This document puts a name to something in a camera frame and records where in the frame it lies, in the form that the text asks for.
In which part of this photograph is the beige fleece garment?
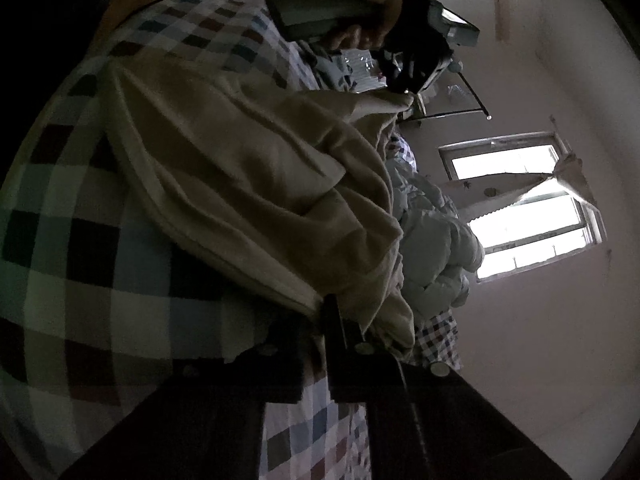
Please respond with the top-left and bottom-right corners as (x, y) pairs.
(107, 55), (417, 361)

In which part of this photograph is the metal clothes rack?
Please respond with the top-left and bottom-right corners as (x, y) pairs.
(415, 60), (493, 122)

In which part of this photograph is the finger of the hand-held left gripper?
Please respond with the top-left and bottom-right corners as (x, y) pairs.
(381, 49), (426, 100)

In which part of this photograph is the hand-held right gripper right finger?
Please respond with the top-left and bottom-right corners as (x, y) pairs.
(322, 295), (571, 480)

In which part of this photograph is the checkered bed sheet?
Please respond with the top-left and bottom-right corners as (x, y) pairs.
(0, 0), (466, 480)

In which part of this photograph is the window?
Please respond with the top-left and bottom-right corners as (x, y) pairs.
(439, 132), (608, 283)

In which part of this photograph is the pale green puffy duvet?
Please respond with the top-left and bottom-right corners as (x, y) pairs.
(385, 155), (486, 321)

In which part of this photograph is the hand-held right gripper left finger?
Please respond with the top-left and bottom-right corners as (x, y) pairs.
(65, 296), (332, 480)

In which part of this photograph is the white curtain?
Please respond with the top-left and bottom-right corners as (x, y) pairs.
(460, 157), (596, 221)

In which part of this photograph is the checkered folded quilt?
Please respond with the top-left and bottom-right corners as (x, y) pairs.
(414, 310), (463, 372)

